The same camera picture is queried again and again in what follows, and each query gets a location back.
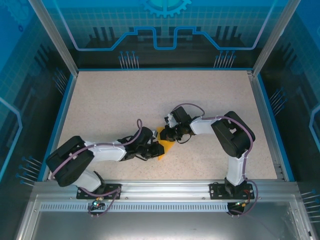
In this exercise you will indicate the yellow cloth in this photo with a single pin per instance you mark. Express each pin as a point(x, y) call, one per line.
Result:
point(170, 146)

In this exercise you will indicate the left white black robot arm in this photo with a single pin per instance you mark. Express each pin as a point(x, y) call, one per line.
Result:
point(107, 152)

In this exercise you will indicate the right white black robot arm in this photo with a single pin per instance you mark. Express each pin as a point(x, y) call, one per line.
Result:
point(202, 126)

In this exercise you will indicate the grey metal tray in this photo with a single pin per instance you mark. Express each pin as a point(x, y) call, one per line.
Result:
point(162, 225)

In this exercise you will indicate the wide aluminium profile rail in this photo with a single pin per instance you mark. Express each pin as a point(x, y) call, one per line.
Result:
point(162, 190)

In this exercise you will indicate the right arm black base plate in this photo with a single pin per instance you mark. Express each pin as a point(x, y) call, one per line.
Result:
point(216, 191)

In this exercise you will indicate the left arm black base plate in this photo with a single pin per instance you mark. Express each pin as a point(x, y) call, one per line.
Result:
point(81, 193)

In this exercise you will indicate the slim aluminium profile rail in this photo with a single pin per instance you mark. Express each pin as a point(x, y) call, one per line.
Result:
point(267, 125)

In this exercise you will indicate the aluminium frame post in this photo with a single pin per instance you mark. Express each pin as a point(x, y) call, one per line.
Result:
point(272, 37)
point(58, 37)

